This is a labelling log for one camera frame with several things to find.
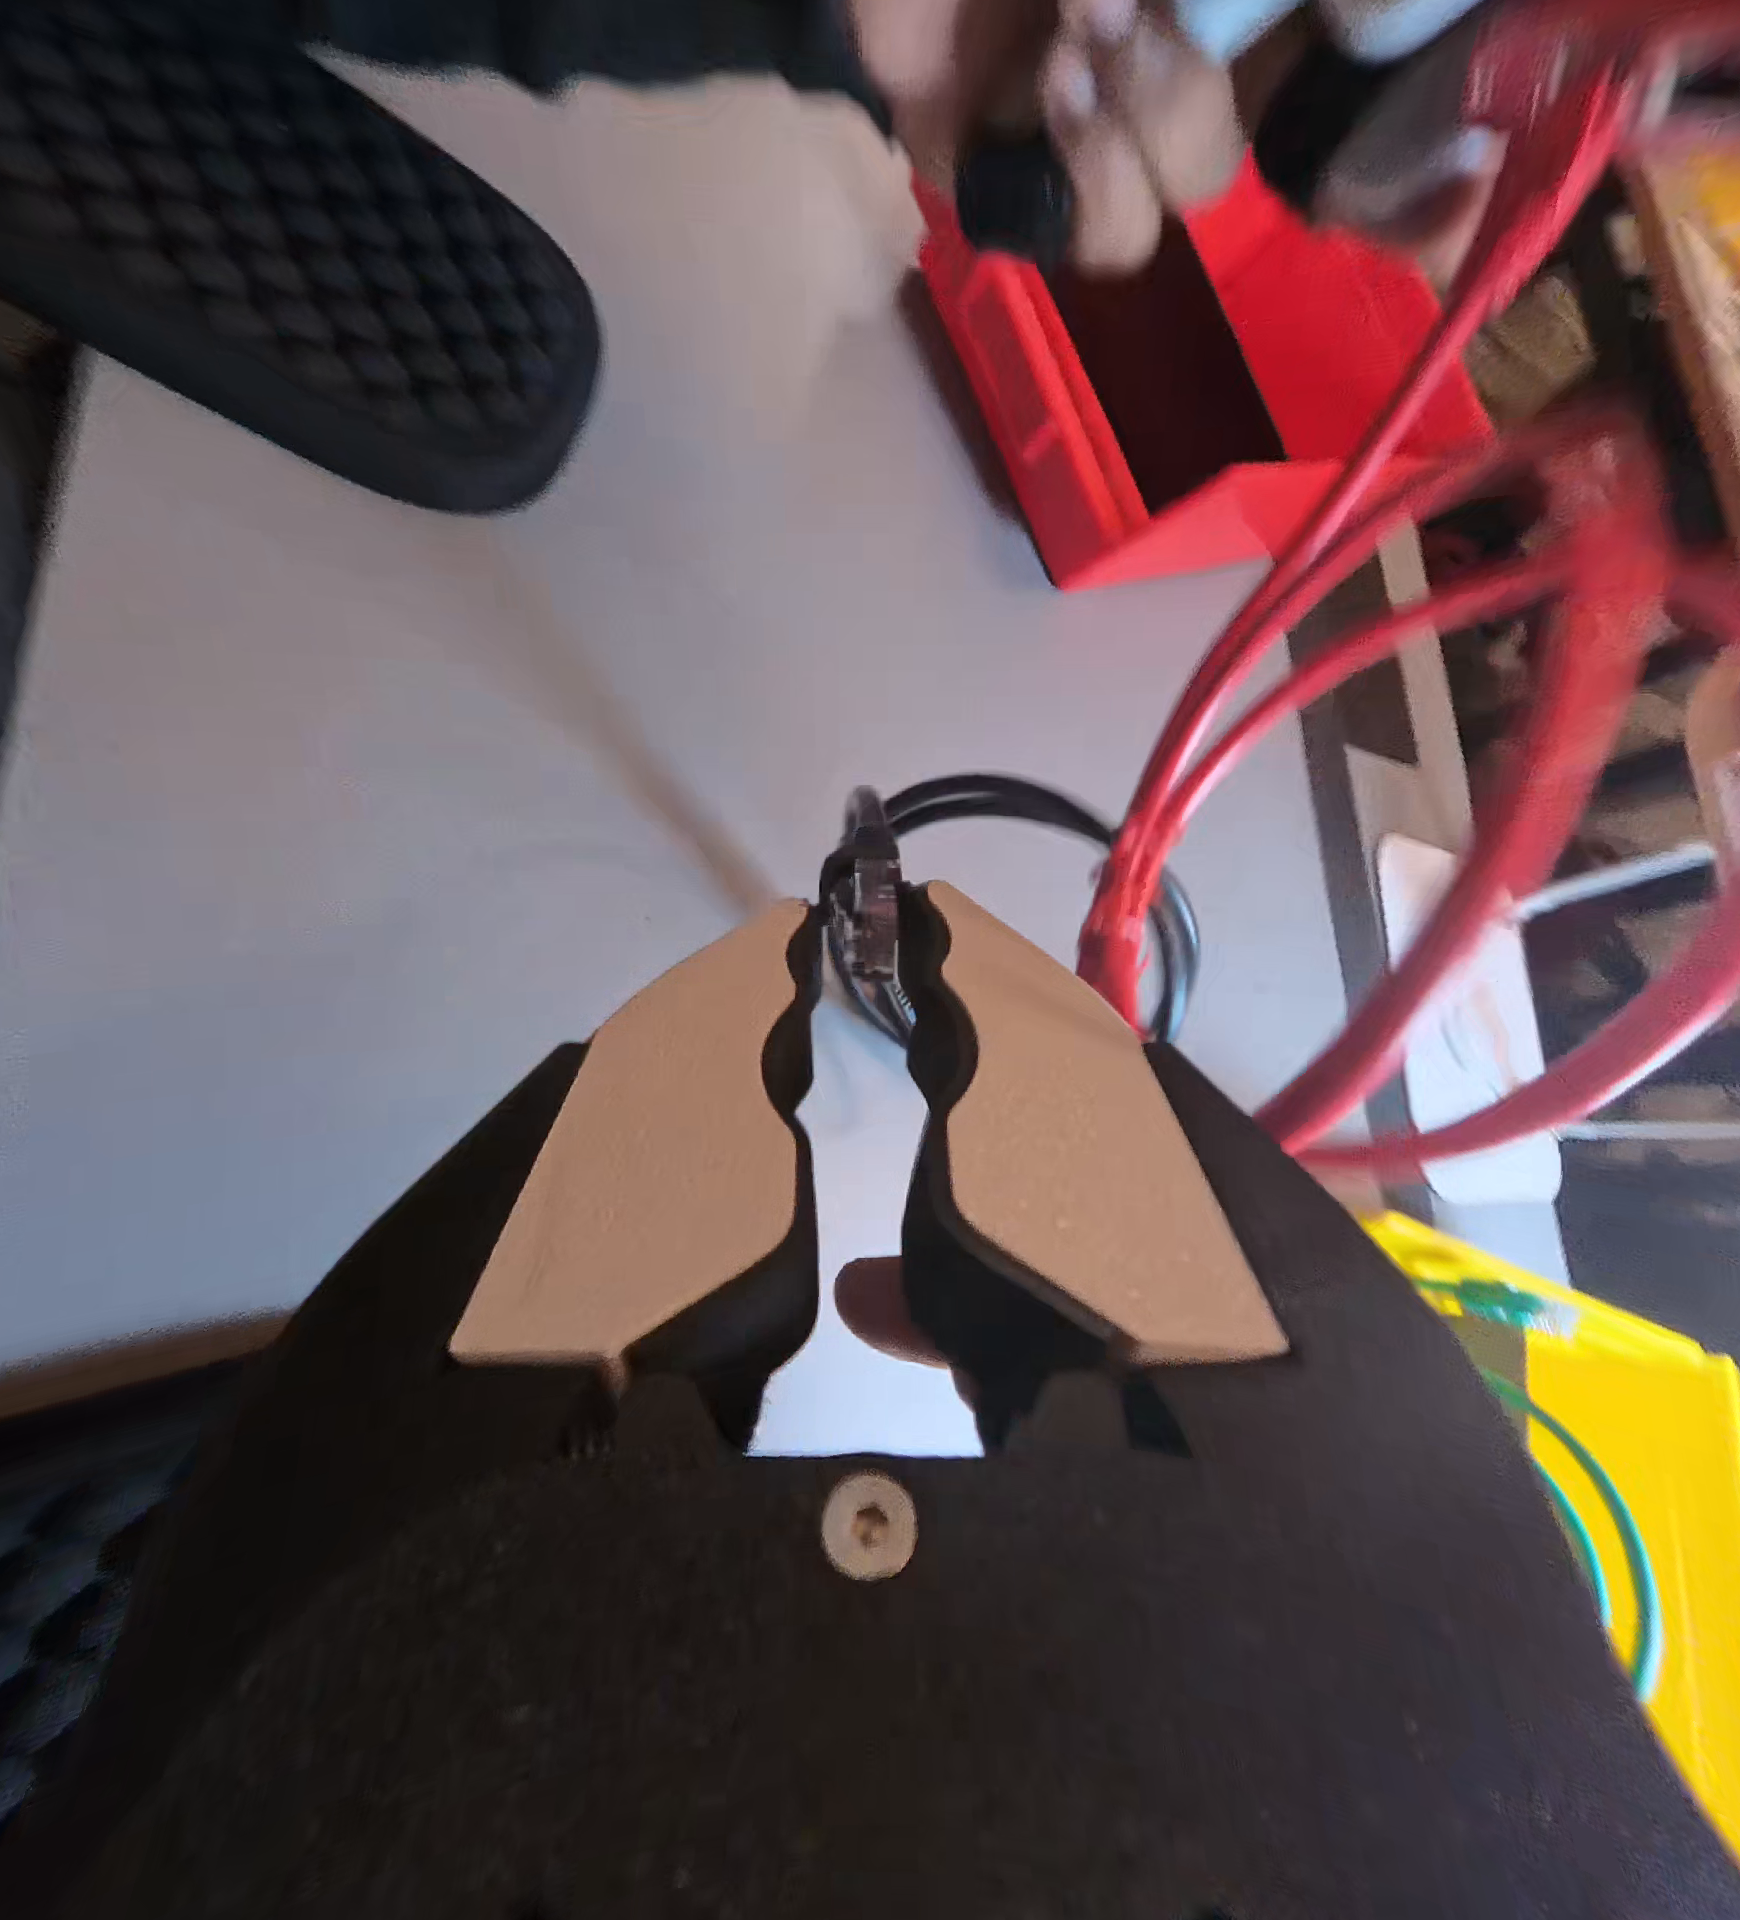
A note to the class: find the person's right hand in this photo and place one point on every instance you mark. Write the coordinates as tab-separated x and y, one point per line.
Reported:
884	1307

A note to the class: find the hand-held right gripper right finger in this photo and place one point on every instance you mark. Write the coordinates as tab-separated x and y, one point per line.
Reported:
1096	1186

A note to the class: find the instruction sheet on stand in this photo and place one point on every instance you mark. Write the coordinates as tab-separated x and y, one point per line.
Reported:
1469	1052

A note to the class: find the black bin divider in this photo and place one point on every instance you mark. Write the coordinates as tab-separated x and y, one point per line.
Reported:
1170	375

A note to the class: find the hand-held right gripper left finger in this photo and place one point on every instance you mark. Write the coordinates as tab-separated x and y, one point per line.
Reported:
646	1186

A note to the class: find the person's left hand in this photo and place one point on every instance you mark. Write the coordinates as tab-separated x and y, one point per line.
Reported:
1109	136

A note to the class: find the red plastic bin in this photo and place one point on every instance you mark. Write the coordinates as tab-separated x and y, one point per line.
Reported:
1230	526

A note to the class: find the yellow plastic bin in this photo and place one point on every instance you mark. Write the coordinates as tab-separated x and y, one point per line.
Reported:
1680	1499

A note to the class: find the black honeycomb seat cushion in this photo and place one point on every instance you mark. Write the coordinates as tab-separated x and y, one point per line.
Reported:
211	226

